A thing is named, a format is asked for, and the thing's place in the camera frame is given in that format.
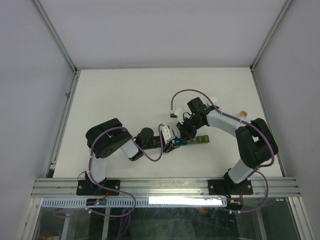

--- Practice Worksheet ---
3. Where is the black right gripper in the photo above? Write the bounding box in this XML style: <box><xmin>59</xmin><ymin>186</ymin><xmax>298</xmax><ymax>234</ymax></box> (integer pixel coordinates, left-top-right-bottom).
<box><xmin>176</xmin><ymin>116</ymin><xmax>204</xmax><ymax>142</ymax></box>

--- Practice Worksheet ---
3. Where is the multicolour weekly pill organizer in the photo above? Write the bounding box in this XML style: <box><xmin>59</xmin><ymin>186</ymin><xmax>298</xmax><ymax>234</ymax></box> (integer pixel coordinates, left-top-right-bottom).
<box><xmin>174</xmin><ymin>135</ymin><xmax>210</xmax><ymax>146</ymax></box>

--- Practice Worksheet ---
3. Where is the white pill bottle blue label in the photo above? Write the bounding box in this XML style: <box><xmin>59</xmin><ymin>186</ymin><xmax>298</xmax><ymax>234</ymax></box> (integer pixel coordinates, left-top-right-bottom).
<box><xmin>208</xmin><ymin>96</ymin><xmax>218</xmax><ymax>105</ymax></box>

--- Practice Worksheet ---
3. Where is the clear pill bottle with capsules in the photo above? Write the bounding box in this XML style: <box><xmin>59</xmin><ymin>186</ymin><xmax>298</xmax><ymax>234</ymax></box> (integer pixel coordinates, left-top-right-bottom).
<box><xmin>239</xmin><ymin>110</ymin><xmax>248</xmax><ymax>120</ymax></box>

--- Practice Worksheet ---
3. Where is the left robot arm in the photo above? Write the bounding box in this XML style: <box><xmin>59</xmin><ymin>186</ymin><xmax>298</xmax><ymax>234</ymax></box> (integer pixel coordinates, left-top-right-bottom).
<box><xmin>85</xmin><ymin>118</ymin><xmax>180</xmax><ymax>195</ymax></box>

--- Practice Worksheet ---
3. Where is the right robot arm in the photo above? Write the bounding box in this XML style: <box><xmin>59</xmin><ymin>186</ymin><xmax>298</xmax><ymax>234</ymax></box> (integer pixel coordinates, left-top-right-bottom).
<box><xmin>176</xmin><ymin>97</ymin><xmax>279</xmax><ymax>198</ymax></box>

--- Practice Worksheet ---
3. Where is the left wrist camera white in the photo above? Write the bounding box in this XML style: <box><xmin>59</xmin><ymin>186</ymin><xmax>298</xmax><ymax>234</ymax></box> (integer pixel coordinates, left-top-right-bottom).
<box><xmin>160</xmin><ymin>124</ymin><xmax>176</xmax><ymax>144</ymax></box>

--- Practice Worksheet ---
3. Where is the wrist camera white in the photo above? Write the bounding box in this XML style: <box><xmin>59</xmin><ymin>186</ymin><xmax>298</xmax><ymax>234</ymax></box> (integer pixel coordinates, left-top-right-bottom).
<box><xmin>160</xmin><ymin>124</ymin><xmax>176</xmax><ymax>144</ymax></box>
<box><xmin>169</xmin><ymin>108</ymin><xmax>183</xmax><ymax>119</ymax></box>

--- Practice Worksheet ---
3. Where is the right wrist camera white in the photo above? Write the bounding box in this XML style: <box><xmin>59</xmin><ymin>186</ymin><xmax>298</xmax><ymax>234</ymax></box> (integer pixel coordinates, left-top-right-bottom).
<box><xmin>169</xmin><ymin>108</ymin><xmax>183</xmax><ymax>119</ymax></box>

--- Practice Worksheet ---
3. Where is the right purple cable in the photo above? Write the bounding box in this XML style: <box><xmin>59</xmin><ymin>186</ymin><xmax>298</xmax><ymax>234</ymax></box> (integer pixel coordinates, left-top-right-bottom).
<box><xmin>169</xmin><ymin>89</ymin><xmax>275</xmax><ymax>215</ymax></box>

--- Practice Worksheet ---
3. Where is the purple cable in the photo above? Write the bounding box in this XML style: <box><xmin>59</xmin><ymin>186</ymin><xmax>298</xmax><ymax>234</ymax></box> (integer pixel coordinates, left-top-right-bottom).
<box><xmin>169</xmin><ymin>89</ymin><xmax>275</xmax><ymax>215</ymax></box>
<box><xmin>88</xmin><ymin>123</ymin><xmax>171</xmax><ymax>216</ymax></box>

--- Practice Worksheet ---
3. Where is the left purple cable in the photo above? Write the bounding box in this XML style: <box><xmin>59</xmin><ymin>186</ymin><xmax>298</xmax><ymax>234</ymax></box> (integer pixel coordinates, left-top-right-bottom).
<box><xmin>88</xmin><ymin>123</ymin><xmax>171</xmax><ymax>216</ymax></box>

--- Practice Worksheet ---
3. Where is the grey slotted cable duct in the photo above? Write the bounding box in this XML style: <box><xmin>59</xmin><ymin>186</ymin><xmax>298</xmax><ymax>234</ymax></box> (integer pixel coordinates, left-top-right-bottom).
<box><xmin>41</xmin><ymin>196</ymin><xmax>227</xmax><ymax>209</ymax></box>

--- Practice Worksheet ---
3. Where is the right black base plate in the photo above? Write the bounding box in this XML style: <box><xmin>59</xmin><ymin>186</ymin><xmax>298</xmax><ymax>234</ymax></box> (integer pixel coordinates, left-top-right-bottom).
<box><xmin>207</xmin><ymin>179</ymin><xmax>254</xmax><ymax>198</ymax></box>

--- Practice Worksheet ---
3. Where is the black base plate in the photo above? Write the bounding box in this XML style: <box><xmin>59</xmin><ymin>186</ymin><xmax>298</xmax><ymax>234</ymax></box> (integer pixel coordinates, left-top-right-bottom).
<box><xmin>76</xmin><ymin>173</ymin><xmax>121</xmax><ymax>196</ymax></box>
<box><xmin>207</xmin><ymin>179</ymin><xmax>254</xmax><ymax>198</ymax></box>

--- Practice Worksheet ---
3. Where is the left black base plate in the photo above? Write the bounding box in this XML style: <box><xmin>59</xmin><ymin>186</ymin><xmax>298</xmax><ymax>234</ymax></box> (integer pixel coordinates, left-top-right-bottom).
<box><xmin>76</xmin><ymin>173</ymin><xmax>121</xmax><ymax>196</ymax></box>

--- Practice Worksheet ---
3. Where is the left aluminium frame post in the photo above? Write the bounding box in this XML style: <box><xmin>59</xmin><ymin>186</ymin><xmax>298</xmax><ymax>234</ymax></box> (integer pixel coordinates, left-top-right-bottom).
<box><xmin>31</xmin><ymin>0</ymin><xmax>80</xmax><ymax>76</ymax></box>

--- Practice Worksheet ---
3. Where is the aluminium frame post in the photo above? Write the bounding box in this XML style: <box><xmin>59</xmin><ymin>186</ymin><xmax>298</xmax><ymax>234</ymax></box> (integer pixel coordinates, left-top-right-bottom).
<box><xmin>250</xmin><ymin>0</ymin><xmax>295</xmax><ymax>72</ymax></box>
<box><xmin>31</xmin><ymin>0</ymin><xmax>80</xmax><ymax>76</ymax></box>

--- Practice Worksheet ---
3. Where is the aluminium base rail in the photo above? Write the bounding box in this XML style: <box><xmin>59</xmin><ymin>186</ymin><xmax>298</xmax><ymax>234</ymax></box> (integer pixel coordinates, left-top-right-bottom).
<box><xmin>31</xmin><ymin>177</ymin><xmax>301</xmax><ymax>198</ymax></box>

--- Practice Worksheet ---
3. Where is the right aluminium frame post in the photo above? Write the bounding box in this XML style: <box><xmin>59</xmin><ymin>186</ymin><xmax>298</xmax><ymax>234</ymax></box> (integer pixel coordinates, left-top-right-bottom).
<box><xmin>250</xmin><ymin>0</ymin><xmax>295</xmax><ymax>72</ymax></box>

